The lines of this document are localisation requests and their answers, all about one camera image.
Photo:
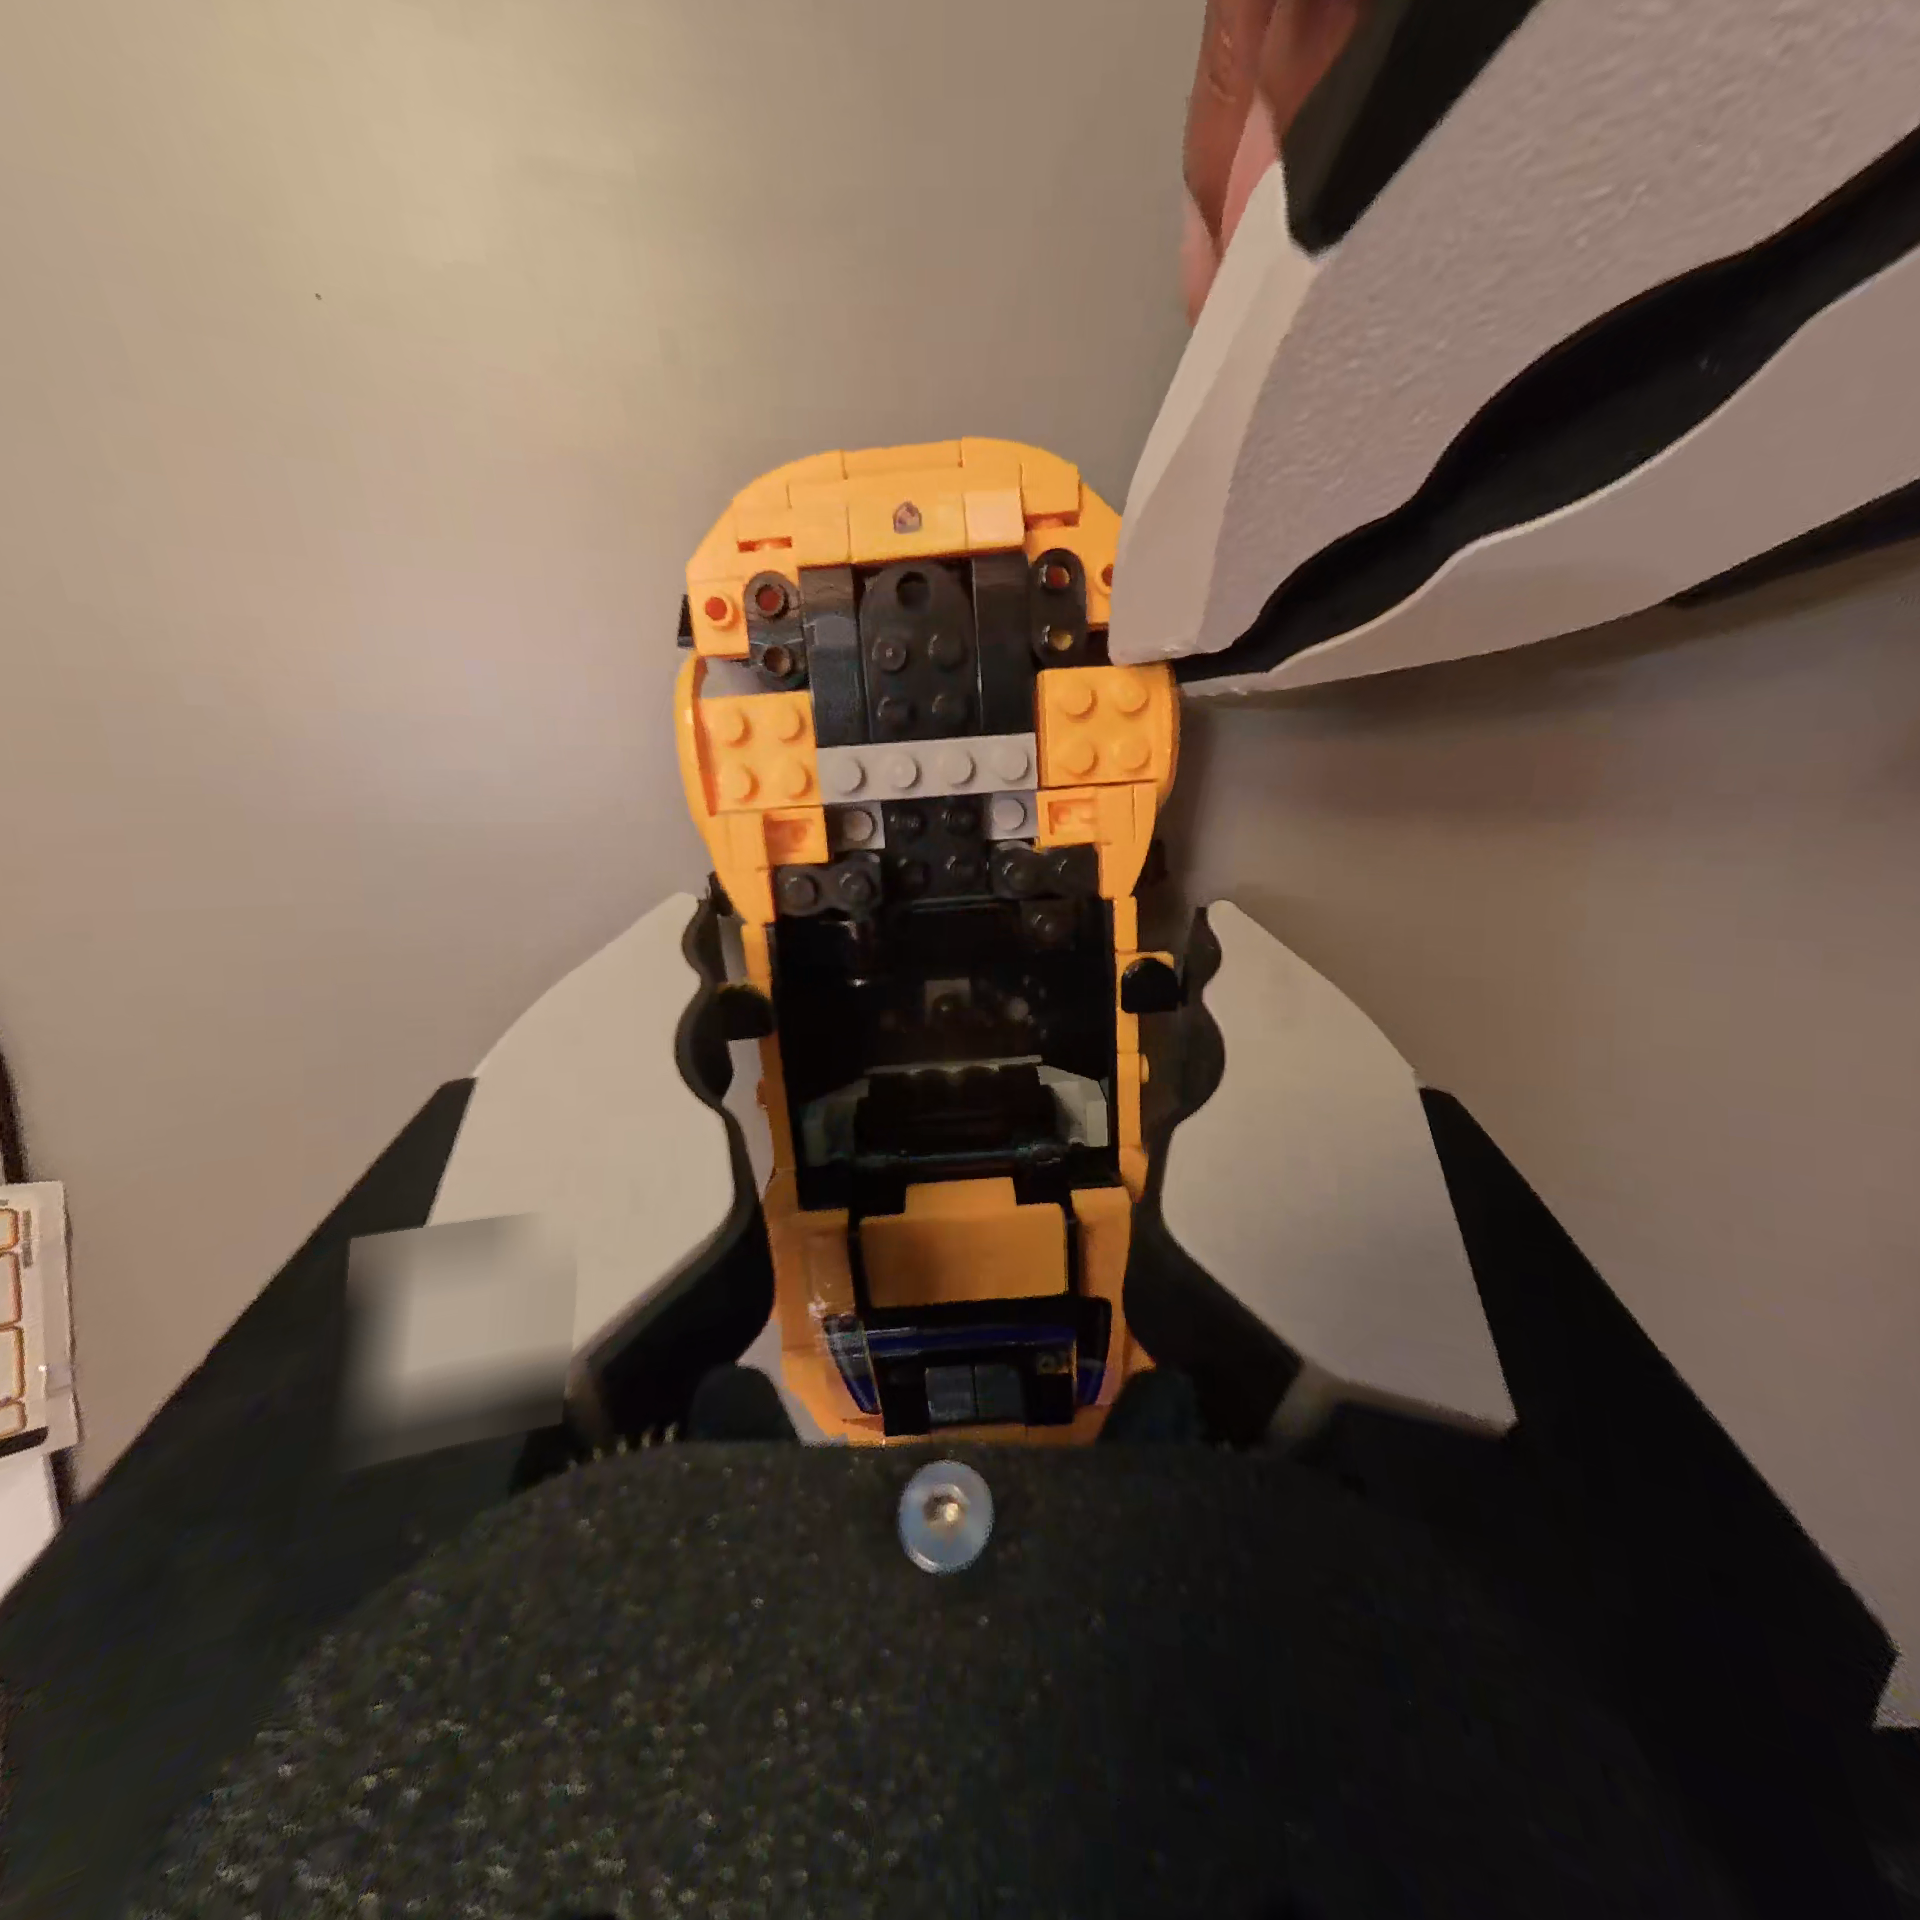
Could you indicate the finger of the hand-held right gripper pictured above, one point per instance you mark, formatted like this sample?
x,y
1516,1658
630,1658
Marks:
x,y
1576,570
1498,269

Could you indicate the orange lego car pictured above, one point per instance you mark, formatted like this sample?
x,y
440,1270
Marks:
x,y
897,509

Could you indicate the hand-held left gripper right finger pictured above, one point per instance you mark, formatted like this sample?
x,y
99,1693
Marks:
x,y
1302,1187

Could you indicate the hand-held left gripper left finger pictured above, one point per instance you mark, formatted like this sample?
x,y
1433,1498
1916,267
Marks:
x,y
599,1112

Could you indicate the sticker sheet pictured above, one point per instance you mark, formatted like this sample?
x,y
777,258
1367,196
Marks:
x,y
30,1304

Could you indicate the person's right hand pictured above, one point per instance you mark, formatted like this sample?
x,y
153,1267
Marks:
x,y
1239,136

